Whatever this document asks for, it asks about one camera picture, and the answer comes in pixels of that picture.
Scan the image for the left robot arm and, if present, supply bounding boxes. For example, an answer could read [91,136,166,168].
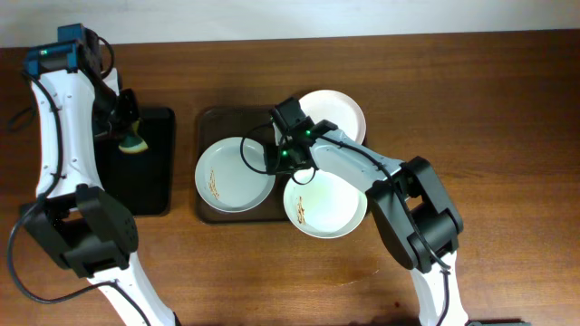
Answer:
[12,24,179,325]

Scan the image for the green yellow sponge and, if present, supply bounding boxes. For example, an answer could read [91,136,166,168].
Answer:
[118,120,149,155]

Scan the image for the white plate bottom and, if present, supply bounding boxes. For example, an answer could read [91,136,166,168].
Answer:
[283,169,367,239]

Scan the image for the brown serving tray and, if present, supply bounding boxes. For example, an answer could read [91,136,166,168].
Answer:
[192,106,290,225]

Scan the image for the white plate top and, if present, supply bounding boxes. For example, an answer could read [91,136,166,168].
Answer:
[299,90,366,144]

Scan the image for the black rectangular tray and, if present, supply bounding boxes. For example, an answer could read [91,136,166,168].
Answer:
[95,107,176,216]

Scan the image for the white plate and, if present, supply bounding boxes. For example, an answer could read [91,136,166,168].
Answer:
[299,90,366,144]
[283,169,367,239]
[195,137,276,213]

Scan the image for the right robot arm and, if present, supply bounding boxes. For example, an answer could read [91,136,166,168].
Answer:
[266,98,469,325]

